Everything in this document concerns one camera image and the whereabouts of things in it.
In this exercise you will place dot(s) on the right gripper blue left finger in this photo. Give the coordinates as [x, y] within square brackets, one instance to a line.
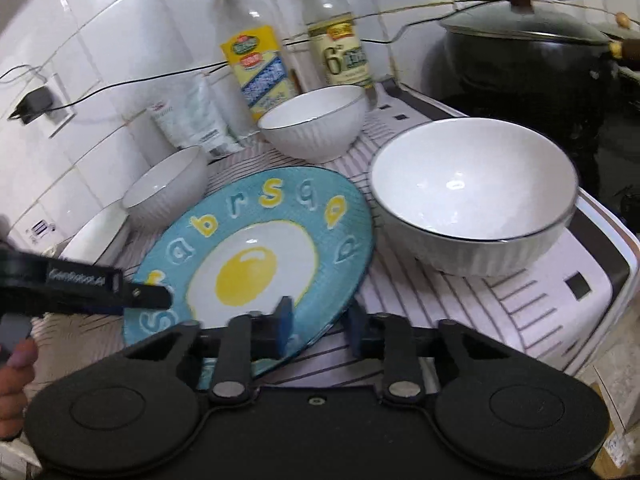
[283, 324]

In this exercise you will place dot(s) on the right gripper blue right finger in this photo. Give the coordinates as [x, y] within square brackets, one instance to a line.
[357, 322]

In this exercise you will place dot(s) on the blue fried egg plate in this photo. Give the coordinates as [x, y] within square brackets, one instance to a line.
[305, 233]

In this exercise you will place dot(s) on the white oval plate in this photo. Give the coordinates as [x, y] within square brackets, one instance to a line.
[101, 240]

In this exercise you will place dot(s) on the white bowl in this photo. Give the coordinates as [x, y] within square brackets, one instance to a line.
[317, 126]
[474, 196]
[167, 190]

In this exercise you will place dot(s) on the person's left hand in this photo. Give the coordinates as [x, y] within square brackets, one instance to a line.
[16, 375]

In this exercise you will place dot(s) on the black power adapter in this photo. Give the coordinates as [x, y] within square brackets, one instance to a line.
[36, 103]

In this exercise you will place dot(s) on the white salt bag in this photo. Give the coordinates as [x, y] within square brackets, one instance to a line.
[188, 116]

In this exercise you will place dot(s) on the striped table mat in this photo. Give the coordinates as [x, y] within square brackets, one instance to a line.
[559, 311]

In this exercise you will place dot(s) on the cooking wine bottle yellow label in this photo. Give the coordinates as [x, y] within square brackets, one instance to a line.
[251, 46]

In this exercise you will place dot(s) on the white vinegar bottle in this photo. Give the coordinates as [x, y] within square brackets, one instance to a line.
[336, 46]

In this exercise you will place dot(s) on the black wok with lid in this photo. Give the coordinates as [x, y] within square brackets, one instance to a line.
[518, 59]

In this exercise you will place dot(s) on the black gas stove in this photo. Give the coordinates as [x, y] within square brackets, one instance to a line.
[603, 146]

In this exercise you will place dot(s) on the cream enamel pot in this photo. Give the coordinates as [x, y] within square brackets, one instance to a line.
[624, 41]

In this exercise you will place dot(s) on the small wall label sticker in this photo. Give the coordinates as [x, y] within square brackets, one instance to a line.
[40, 229]

